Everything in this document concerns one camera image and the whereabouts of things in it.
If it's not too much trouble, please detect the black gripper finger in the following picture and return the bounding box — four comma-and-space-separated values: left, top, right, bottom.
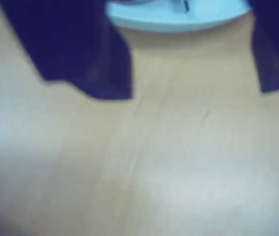
0, 0, 133, 100
248, 0, 279, 94

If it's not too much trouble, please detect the light green round bowl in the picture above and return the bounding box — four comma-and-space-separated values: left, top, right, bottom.
104, 0, 253, 34

